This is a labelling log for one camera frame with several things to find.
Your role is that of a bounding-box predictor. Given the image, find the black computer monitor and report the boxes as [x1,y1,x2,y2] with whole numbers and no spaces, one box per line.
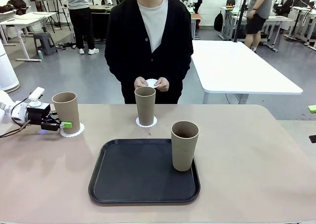
[292,0,311,8]

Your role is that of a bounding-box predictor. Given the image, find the large white table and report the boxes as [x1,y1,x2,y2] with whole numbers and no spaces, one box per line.
[191,40,304,105]

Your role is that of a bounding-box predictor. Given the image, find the long white workbench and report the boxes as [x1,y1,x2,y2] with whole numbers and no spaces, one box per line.
[231,15,294,53]

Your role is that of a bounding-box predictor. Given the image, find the dark plastic serving tray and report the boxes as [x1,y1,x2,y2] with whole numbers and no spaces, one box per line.
[88,138,201,206]

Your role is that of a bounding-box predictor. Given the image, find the white desk with monitor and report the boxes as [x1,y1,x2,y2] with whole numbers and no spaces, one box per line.
[283,6,316,46]

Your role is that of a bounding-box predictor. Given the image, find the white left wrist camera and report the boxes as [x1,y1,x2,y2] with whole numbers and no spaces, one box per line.
[28,87,45,108]

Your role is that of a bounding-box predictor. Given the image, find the black stand pole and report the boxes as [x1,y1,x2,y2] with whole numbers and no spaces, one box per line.
[233,0,250,43]

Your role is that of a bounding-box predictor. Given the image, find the brown top desk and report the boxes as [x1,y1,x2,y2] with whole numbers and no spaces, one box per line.
[190,13,203,41]

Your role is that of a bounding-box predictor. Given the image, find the bystander grey top black trousers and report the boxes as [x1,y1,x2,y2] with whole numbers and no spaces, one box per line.
[61,0,100,55]

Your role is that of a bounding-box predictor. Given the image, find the dark workbench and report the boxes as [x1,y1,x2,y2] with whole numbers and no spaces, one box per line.
[88,5,113,43]

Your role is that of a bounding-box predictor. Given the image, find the grey plastic stool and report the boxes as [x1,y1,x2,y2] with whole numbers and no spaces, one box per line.
[33,32,58,56]

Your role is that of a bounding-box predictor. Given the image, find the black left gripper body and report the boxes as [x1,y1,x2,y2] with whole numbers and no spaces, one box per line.
[26,104,51,130]

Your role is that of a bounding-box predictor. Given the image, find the black backpack on desk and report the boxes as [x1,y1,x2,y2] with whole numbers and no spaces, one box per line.
[0,0,28,14]

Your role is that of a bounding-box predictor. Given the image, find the white scalloped paper coaster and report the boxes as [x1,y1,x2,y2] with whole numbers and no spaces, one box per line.
[145,78,158,89]
[60,122,86,137]
[135,115,158,129]

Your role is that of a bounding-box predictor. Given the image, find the white perforated cylinder appliance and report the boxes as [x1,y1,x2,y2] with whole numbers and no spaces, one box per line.
[0,40,21,93]

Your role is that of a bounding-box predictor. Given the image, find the seated person in black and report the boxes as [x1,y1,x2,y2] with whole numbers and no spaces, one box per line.
[275,0,294,14]

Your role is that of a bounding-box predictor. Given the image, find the person's left hand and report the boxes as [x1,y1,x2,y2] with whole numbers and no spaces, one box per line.
[155,77,170,92]

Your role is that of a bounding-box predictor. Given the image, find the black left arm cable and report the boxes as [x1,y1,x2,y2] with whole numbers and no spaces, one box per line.
[0,97,32,137]

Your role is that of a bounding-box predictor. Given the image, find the person's right hand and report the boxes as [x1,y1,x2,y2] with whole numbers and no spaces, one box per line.
[134,77,149,89]

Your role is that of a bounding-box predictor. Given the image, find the person's right forearm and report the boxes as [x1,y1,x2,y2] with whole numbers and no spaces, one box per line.
[105,53,139,86]

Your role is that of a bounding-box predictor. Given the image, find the black hanging backpack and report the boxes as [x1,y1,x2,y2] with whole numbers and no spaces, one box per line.
[213,10,224,33]

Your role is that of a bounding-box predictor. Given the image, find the white desk with metal legs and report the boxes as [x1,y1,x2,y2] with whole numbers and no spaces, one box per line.
[0,11,58,62]

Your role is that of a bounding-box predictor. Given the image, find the person's left forearm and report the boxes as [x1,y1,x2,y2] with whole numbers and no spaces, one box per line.
[167,53,194,86]

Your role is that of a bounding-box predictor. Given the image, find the brown paper cup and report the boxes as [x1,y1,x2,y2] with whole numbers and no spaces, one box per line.
[134,86,157,126]
[51,91,81,134]
[171,121,199,172]

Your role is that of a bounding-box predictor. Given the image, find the person in black cardigan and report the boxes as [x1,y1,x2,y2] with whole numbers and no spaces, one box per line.
[104,0,194,105]

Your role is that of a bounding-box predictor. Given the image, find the man grey shirt black shorts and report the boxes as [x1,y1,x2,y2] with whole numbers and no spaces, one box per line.
[244,0,273,53]

